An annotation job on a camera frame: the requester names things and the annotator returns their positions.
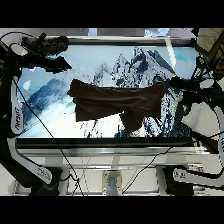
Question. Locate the silver frame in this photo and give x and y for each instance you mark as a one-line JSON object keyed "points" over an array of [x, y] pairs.
{"points": [[100, 152]]}

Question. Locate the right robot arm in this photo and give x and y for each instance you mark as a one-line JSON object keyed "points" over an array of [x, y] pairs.
{"points": [[213, 176]]}

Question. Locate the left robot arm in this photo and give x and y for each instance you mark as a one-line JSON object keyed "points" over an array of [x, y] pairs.
{"points": [[16, 113]]}

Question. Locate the brown shirt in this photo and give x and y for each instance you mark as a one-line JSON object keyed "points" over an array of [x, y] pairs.
{"points": [[113, 100]]}

